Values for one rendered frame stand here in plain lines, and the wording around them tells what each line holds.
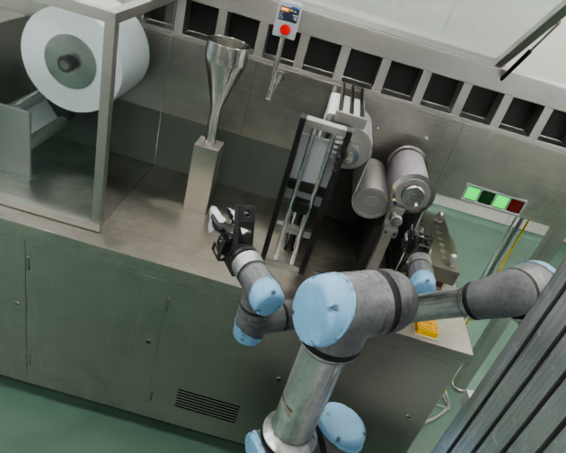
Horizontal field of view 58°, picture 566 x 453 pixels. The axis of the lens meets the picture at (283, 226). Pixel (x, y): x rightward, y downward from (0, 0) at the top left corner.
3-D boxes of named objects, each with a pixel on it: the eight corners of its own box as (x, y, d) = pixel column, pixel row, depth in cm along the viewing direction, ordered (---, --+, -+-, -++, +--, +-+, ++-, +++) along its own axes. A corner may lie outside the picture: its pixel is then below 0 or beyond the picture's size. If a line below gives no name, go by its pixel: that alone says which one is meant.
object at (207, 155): (174, 209, 191) (198, 58, 162) (185, 192, 203) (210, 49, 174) (210, 220, 191) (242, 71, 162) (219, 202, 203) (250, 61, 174)
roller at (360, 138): (322, 162, 171) (334, 123, 163) (326, 136, 192) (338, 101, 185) (362, 173, 171) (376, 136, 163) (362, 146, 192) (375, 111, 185)
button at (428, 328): (415, 333, 167) (418, 327, 165) (413, 319, 173) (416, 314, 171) (436, 339, 167) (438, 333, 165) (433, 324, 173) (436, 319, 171)
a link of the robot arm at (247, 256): (243, 259, 116) (273, 261, 120) (235, 246, 119) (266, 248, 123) (232, 284, 119) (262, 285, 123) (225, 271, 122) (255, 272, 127)
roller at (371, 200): (349, 213, 178) (359, 182, 171) (349, 182, 199) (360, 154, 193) (381, 222, 178) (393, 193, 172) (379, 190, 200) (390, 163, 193)
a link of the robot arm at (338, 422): (360, 472, 117) (381, 436, 110) (311, 489, 111) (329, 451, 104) (335, 427, 126) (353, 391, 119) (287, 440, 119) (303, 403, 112)
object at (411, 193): (420, 183, 166) (428, 203, 170) (420, 181, 168) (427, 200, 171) (398, 190, 169) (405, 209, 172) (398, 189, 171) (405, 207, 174)
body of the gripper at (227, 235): (208, 246, 131) (225, 277, 123) (219, 218, 127) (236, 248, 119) (235, 248, 135) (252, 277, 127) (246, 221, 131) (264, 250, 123)
